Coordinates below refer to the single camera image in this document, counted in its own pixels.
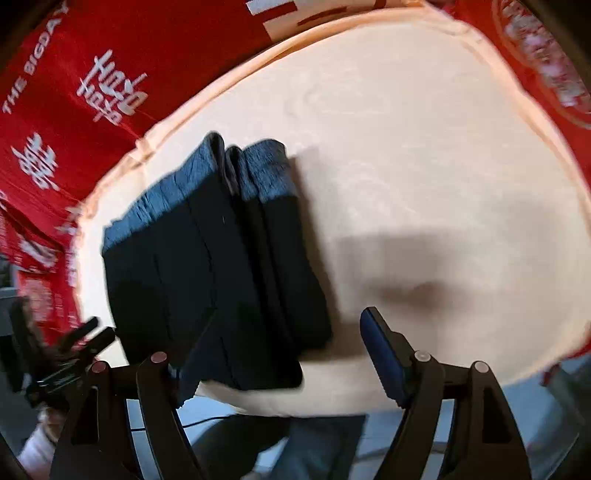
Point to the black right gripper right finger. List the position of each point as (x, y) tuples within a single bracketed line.
[(484, 440)]

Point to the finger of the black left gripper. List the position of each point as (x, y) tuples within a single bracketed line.
[(55, 378), (69, 340)]

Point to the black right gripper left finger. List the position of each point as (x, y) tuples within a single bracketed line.
[(120, 419)]

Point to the black pants with blue trim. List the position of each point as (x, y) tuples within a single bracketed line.
[(209, 266)]

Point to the red printed sofa cover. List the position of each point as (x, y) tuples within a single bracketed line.
[(82, 82)]

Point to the peach cushion cover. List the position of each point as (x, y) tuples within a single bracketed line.
[(434, 188)]

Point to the red embroidered pillow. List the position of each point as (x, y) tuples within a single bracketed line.
[(539, 62)]

